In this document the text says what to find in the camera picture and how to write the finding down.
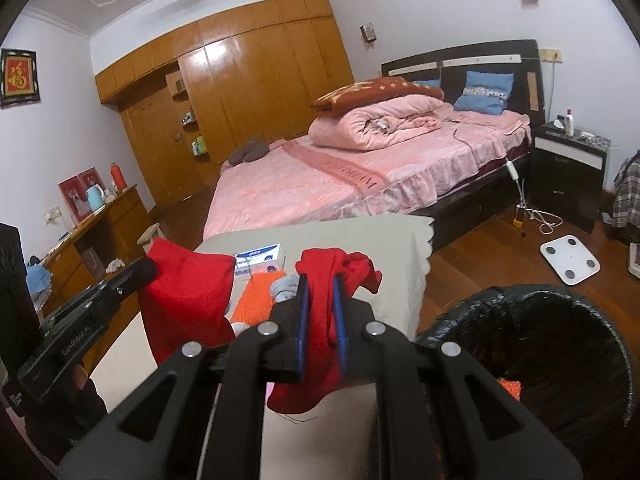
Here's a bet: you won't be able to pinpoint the plaid cloth on chair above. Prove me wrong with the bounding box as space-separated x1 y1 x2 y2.
612 152 640 229

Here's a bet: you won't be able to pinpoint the grey table cloth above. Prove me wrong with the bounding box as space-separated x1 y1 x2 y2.
92 214 433 479

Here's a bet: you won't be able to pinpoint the wooden wardrobe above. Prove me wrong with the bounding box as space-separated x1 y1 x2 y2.
96 0 354 209

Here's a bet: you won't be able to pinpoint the folded pink quilt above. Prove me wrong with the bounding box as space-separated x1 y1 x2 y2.
308 94 454 152

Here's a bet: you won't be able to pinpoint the wall power socket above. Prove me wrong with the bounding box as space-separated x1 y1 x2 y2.
539 48 563 64

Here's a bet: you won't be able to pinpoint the framed red wall art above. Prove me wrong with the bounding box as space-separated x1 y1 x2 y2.
1 49 40 107

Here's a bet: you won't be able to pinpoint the orange foam net large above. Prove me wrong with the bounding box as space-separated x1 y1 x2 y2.
498 378 522 401

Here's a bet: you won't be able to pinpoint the grey sock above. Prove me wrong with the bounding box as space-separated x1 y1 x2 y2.
269 274 299 304

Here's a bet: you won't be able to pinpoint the red thermos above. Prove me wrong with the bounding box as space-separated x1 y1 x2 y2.
110 162 128 192

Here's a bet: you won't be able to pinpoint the black bed headboard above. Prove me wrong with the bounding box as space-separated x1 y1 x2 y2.
381 39 546 128

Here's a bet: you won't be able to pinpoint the white blue tissue box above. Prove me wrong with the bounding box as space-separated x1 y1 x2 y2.
234 244 285 280

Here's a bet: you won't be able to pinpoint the small wooden stool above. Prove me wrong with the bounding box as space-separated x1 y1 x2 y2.
137 222 166 254

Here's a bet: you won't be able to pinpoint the brown slippers on bed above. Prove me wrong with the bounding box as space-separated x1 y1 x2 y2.
228 140 270 166

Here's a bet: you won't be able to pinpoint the wooden sideboard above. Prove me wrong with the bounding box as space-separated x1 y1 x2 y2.
29 184 154 371

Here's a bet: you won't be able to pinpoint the light blue kettle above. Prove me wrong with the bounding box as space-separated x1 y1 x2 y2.
86 184 105 212

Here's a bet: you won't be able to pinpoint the orange foam net flat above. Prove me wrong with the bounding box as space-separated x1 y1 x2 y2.
230 271 286 326

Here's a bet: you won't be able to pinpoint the red cloth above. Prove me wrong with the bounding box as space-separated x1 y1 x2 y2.
138 238 235 364
267 248 383 415

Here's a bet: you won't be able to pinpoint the pink covered bed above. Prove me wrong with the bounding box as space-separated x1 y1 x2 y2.
203 106 532 238

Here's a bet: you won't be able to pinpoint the brown folded blanket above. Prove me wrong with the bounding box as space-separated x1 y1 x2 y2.
311 76 445 117

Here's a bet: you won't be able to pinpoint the white cable with switch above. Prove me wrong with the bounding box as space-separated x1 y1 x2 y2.
451 127 565 235

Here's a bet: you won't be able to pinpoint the blue pillow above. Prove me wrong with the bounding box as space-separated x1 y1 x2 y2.
454 70 514 116

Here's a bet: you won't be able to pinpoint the white bathroom scale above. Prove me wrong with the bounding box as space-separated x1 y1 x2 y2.
539 235 601 286

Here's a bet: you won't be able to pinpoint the black white nightstand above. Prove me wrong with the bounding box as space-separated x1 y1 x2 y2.
528 124 611 233

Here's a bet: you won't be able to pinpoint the white lotion bottle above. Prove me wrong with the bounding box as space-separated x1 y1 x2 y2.
565 108 575 138

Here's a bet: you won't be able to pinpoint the red picture frames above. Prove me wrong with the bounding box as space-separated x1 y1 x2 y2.
58 167 105 223

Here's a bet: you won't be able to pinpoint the black lined trash bin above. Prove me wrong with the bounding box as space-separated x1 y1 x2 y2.
416 284 639 479

